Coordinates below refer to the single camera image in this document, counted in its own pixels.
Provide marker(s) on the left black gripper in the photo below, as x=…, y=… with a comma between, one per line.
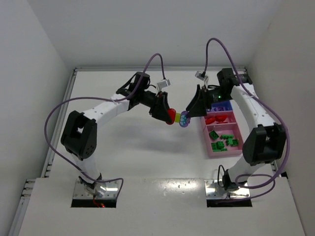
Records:
x=158, y=104

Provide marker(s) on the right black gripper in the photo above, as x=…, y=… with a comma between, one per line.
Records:
x=201, y=97

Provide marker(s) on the red round lego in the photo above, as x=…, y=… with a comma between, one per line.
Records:
x=172, y=113
x=221, y=118

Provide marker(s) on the purple brick from stack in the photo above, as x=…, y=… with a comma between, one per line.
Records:
x=218, y=109

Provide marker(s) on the yellow-green brick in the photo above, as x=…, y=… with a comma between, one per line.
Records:
x=178, y=118

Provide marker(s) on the red square lego brick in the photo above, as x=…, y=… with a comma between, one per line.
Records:
x=210, y=120

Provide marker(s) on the purple paw lego piece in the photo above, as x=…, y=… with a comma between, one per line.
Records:
x=184, y=119

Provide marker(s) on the green lego plate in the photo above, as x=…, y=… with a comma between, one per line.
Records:
x=226, y=136

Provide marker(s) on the large green plate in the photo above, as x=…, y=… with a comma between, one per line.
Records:
x=217, y=147

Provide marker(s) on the green base plate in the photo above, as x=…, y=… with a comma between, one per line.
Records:
x=227, y=142

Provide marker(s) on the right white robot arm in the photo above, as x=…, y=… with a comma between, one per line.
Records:
x=266, y=139

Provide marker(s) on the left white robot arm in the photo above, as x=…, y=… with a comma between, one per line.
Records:
x=80, y=132

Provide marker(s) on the small pink container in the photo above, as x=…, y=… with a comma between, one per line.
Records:
x=230, y=118

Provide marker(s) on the large pink container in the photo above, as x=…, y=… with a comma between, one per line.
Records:
x=232, y=129

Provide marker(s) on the green square lego in bin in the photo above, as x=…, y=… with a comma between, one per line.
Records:
x=235, y=142

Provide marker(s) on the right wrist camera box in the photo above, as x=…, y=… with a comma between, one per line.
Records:
x=203, y=77

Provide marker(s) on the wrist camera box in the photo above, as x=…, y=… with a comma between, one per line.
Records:
x=203, y=77
x=163, y=83

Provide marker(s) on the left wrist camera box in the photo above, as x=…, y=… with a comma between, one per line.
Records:
x=163, y=83

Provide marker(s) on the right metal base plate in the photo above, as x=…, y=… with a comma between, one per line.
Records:
x=215, y=191

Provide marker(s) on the metal base plate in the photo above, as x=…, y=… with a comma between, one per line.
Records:
x=102, y=191
x=215, y=191

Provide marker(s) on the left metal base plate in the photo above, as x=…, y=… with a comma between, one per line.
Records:
x=102, y=191

